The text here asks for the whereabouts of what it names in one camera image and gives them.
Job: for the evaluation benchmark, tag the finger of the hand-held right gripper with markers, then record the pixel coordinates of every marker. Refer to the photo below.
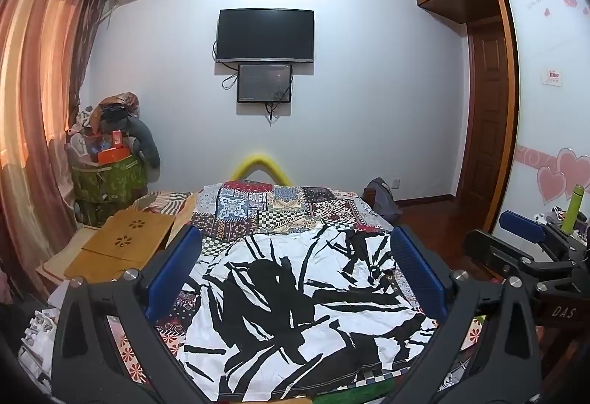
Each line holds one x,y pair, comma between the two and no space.
488,249
523,226

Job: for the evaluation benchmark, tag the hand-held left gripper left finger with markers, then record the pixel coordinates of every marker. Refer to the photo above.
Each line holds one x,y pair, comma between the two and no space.
177,265

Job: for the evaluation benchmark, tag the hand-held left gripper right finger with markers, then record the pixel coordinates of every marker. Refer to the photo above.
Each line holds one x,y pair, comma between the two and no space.
417,265

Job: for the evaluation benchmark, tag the black and white patterned garment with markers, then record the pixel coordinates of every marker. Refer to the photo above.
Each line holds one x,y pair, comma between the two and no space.
276,339

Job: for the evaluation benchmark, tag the pile of clothes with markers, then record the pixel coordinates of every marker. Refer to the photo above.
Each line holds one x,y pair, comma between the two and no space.
113,106

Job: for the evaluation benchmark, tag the green bottle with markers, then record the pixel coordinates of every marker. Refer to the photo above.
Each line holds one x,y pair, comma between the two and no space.
572,208

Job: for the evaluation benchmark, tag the bamboo lap table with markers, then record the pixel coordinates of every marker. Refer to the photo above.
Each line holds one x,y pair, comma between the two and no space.
120,242

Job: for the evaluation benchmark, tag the striped cloth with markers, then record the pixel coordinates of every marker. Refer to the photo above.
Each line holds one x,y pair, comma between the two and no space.
159,201

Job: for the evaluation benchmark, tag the grey backpack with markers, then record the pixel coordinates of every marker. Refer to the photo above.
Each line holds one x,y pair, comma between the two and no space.
382,199

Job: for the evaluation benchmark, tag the green fabric storage box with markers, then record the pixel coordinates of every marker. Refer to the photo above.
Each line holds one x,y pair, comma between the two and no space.
110,185

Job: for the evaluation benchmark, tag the white heart-print wardrobe door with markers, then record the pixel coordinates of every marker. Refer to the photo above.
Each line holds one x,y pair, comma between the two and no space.
544,122

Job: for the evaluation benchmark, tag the brown wooden door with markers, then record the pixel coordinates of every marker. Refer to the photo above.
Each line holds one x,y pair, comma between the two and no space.
486,122

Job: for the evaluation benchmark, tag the patchwork printed bedsheet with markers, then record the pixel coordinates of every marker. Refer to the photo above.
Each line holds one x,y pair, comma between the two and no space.
276,205

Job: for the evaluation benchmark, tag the light wooden board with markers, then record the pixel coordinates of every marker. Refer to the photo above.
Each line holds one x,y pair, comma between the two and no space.
60,256

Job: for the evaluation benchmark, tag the grey plush pillow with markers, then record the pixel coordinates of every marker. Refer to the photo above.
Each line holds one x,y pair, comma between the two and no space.
145,141

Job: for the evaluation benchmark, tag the orange box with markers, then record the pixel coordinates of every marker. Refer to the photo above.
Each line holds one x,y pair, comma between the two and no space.
113,154

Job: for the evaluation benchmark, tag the yellow foam noodle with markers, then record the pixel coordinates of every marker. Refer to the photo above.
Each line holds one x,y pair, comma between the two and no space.
260,164

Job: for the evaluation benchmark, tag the red and white sticker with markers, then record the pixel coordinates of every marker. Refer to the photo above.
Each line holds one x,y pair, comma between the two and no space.
551,77

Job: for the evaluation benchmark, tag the white printed plastic bag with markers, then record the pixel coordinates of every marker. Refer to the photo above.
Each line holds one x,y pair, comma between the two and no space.
39,339

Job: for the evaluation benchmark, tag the brown striped curtain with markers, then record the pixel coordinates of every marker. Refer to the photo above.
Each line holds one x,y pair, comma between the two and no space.
37,86

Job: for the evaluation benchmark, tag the small black wall monitor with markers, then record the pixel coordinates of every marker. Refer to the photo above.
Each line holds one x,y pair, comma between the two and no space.
264,83

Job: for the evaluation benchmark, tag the wall-mounted black television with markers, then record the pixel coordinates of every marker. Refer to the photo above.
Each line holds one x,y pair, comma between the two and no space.
266,35

